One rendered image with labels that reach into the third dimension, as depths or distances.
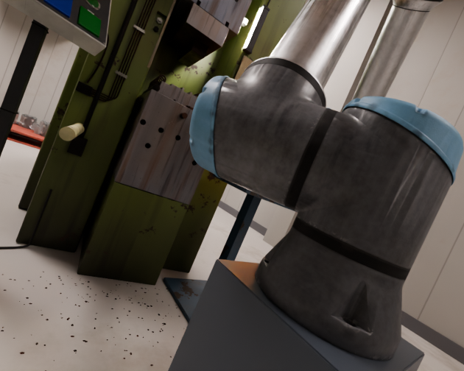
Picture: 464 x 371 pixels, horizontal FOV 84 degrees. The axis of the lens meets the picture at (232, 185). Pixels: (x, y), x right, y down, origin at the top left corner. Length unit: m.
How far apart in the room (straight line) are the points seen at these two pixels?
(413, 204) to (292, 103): 0.18
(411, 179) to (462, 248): 2.90
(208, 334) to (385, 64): 0.77
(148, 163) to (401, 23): 1.03
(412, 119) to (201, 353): 0.38
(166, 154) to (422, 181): 1.11
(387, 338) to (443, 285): 2.88
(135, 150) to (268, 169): 0.99
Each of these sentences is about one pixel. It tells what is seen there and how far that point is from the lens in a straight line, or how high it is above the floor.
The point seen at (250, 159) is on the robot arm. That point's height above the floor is 0.75.
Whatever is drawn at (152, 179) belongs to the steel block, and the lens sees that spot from 1.30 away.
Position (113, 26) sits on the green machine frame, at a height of 1.12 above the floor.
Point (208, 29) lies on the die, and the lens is 1.46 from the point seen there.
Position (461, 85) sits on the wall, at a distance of 3.77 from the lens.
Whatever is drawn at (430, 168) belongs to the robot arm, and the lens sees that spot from 0.35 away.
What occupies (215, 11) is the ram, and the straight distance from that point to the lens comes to 1.50.
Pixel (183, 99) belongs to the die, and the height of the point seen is 0.95.
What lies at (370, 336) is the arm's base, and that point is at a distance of 0.34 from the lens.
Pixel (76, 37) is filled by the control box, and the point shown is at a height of 0.94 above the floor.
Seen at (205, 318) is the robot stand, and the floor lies 0.52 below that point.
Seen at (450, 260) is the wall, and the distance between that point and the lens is 3.22.
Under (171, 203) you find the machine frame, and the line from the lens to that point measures 1.35.
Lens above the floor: 0.72
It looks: 3 degrees down
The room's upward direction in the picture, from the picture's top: 23 degrees clockwise
